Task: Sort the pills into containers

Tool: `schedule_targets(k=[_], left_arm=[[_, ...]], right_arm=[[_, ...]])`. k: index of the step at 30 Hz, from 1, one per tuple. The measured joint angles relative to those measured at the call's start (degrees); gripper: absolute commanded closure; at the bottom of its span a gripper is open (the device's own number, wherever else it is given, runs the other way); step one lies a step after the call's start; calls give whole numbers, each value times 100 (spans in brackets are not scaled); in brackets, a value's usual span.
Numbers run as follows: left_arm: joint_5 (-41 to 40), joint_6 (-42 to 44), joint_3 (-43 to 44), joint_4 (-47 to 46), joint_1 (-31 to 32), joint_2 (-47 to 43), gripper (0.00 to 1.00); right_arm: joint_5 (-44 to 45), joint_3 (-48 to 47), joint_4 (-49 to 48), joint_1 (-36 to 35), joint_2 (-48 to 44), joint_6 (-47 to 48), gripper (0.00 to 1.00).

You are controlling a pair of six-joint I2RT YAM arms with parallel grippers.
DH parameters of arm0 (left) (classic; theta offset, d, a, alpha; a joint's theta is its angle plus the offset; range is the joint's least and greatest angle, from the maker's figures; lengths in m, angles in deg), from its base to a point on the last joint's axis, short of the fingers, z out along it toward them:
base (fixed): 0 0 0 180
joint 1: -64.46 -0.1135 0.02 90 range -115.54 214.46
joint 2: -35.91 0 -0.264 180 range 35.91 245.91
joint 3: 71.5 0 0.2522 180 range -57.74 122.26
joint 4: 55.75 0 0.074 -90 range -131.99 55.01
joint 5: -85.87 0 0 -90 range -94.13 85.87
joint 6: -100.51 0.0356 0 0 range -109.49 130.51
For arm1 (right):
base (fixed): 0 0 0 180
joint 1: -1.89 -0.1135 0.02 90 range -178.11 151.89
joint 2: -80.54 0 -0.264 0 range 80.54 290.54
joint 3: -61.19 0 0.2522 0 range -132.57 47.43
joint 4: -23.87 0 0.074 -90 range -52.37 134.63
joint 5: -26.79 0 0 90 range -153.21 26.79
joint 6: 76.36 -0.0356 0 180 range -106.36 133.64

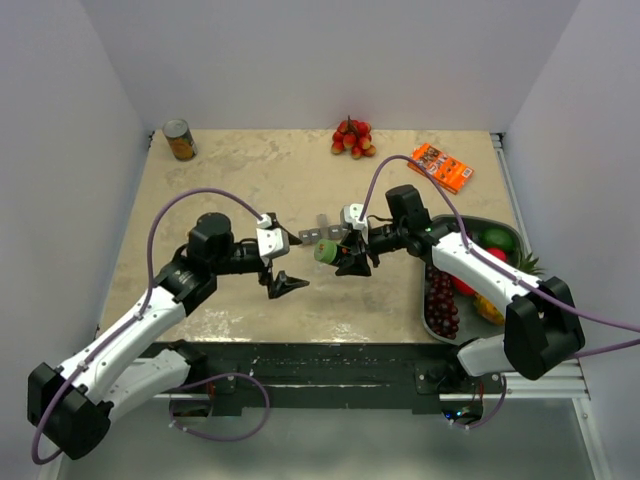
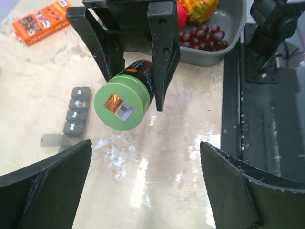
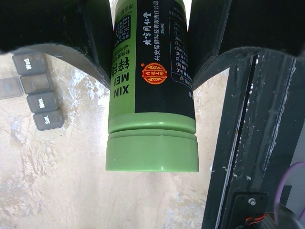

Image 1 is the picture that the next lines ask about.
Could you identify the orange cardboard box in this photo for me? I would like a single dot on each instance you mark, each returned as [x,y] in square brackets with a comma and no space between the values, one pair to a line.
[450,173]

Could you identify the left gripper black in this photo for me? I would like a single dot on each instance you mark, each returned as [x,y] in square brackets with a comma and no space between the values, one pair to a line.
[283,283]

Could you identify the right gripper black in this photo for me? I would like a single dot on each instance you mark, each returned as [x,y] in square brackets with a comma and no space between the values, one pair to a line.
[357,264]

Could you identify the red toy apple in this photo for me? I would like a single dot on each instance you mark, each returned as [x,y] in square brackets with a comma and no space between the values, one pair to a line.
[475,268]

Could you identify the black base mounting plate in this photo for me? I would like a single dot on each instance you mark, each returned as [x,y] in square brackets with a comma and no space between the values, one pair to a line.
[232,377]

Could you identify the green toy avocado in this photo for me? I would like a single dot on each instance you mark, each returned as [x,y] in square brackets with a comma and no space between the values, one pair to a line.
[498,238]

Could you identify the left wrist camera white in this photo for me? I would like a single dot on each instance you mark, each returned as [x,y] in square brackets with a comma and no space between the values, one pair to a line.
[272,240]

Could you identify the tin can fruit label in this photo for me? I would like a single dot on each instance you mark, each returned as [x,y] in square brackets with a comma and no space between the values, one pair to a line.
[180,139]

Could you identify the aluminium frame rail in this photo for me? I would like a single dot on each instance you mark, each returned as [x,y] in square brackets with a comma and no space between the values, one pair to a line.
[540,382]

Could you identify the red toy fruit bunch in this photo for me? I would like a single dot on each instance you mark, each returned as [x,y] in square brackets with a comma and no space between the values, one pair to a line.
[353,137]

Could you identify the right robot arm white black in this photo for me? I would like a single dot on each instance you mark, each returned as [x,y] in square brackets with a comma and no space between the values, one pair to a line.
[540,330]

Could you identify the grey fruit tray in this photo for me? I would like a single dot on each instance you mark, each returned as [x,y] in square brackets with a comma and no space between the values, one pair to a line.
[472,325]

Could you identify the toy pineapple orange yellow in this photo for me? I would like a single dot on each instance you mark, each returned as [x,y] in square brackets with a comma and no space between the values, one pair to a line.
[525,263]

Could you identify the green lidded pill bottle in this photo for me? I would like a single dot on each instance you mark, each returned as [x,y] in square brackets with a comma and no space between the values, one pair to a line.
[330,252]

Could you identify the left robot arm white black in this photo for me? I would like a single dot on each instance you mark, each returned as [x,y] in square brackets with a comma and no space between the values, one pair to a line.
[74,404]

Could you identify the dark red toy grapes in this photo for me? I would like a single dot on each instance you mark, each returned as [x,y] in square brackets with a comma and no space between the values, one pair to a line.
[441,313]

